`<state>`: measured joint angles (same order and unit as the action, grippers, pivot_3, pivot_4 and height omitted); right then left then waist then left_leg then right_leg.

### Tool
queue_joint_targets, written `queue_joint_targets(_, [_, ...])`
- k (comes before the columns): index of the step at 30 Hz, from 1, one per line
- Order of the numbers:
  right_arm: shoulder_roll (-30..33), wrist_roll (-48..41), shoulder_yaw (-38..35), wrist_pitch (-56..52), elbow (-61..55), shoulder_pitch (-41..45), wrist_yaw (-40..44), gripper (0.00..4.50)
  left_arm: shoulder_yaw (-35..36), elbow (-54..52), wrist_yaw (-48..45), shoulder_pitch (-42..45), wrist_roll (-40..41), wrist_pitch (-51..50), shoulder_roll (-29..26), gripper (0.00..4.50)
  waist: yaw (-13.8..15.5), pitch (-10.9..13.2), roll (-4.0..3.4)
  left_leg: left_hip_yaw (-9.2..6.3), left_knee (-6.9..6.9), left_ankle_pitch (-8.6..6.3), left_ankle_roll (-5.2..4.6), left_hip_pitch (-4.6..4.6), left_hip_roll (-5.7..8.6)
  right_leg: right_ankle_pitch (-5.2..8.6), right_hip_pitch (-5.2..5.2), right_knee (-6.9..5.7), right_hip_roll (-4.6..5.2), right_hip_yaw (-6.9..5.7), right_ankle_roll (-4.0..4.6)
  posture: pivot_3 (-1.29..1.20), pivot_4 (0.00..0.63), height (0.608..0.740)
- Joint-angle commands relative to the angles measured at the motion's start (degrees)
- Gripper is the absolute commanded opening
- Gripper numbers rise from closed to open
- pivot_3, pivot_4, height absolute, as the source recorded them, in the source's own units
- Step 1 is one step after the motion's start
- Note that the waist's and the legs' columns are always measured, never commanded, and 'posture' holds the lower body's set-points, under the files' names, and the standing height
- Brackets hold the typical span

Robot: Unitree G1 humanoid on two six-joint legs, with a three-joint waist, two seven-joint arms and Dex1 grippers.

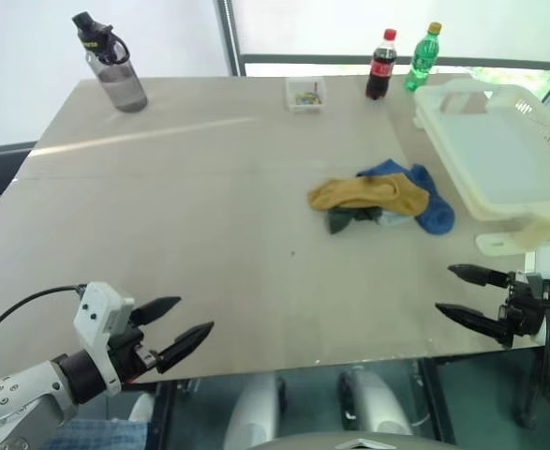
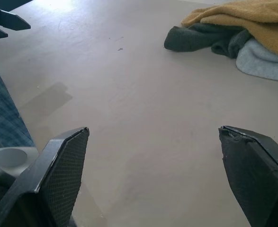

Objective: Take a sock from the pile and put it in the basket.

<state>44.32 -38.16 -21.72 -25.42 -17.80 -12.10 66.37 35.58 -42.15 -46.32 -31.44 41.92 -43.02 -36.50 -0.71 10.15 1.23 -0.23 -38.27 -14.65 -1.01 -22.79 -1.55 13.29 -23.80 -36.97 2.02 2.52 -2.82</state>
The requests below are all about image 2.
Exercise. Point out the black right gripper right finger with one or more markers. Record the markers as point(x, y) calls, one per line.
point(254, 170)

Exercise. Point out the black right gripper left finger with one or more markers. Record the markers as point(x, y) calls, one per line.
point(58, 170)

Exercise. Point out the mustard yellow sock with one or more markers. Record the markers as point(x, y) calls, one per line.
point(243, 9)
point(271, 35)

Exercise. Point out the silver rounded robot shell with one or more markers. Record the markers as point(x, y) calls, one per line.
point(8, 163)

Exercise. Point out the blue plaid trousers leg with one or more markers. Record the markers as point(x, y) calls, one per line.
point(1, 106)

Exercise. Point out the light blue cloth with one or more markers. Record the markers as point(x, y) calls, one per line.
point(264, 61)

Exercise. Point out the dark green sock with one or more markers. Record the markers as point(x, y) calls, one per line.
point(195, 39)

